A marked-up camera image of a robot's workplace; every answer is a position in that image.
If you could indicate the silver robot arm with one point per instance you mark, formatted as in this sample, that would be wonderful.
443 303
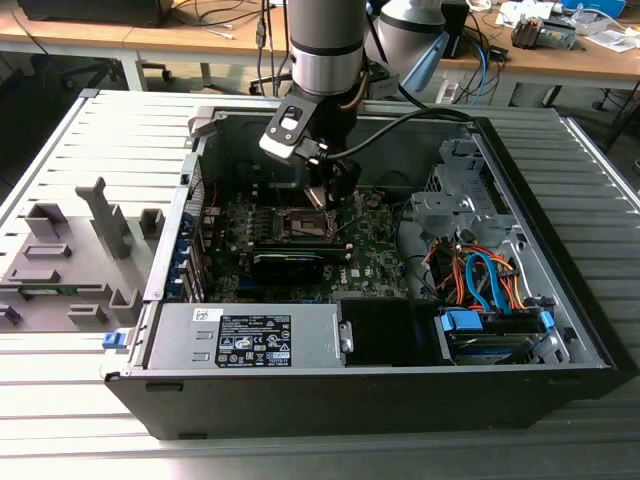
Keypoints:
325 40

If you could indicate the blue box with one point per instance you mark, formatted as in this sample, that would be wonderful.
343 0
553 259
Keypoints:
595 5

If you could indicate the blue case latch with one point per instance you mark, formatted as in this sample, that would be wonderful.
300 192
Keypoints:
112 341

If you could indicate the wooden desk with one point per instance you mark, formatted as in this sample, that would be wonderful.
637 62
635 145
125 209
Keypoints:
550 57
100 35

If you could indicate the black PC case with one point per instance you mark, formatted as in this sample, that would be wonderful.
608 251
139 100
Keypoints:
300 400

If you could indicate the silver CPU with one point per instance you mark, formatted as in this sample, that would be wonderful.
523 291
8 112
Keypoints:
317 197

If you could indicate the grey power supply unit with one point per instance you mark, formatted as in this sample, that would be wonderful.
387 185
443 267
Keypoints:
175 340

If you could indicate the white wrist camera on bracket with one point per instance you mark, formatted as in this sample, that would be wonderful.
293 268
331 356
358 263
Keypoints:
280 145

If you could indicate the green RAM stick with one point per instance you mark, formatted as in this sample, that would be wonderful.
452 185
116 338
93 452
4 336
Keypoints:
50 290

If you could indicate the black monitor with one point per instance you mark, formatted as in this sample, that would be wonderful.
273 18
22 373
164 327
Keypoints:
90 12

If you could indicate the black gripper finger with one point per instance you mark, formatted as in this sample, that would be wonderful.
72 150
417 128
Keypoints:
345 177

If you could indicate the silver metal drive cage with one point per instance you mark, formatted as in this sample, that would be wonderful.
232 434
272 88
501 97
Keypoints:
450 205

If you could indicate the black graphics card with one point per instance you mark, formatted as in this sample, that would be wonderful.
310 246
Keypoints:
285 272

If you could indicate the green motherboard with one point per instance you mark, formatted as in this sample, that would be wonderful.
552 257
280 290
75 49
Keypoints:
370 250

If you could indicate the black speaker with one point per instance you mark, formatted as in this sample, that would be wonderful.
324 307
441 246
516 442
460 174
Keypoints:
457 30

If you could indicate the grey parts rack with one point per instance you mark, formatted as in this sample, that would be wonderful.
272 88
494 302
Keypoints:
85 270

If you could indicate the CPU socket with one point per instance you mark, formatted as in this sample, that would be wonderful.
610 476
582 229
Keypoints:
300 225

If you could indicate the small metal box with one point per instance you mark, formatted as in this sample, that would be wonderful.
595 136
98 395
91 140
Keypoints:
560 35

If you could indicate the hard disk in blue carrier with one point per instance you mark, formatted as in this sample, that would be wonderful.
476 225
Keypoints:
462 320

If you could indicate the CPU cooler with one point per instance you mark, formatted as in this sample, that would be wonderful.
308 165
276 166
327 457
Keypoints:
527 32

